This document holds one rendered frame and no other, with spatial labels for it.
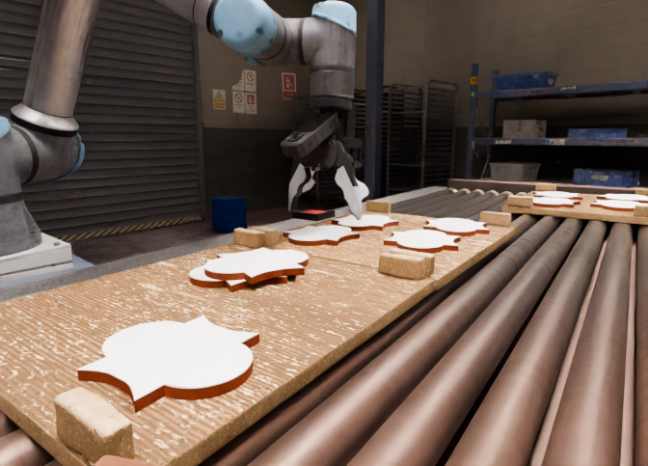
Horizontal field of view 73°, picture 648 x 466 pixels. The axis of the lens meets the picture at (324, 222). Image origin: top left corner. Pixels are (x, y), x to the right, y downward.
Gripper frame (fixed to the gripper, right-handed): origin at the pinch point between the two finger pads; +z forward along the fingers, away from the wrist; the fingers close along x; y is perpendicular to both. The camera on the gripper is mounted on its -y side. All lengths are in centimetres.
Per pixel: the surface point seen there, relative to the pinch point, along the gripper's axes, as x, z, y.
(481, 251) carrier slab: -25.8, 3.4, 7.9
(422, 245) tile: -18.6, 2.6, 1.5
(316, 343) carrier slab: -24.1, 5.4, -32.7
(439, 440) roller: -36, 8, -34
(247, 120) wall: 431, -60, 398
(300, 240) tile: -1.0, 3.2, -6.7
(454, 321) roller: -30.2, 6.8, -15.8
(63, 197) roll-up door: 450, 41, 150
